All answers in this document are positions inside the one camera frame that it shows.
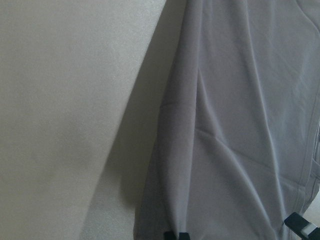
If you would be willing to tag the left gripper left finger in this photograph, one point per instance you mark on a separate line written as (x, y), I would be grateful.
(170, 235)

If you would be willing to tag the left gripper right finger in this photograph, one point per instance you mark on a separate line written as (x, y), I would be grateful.
(301, 227)

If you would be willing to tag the brown t-shirt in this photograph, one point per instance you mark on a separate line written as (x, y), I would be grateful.
(237, 148)

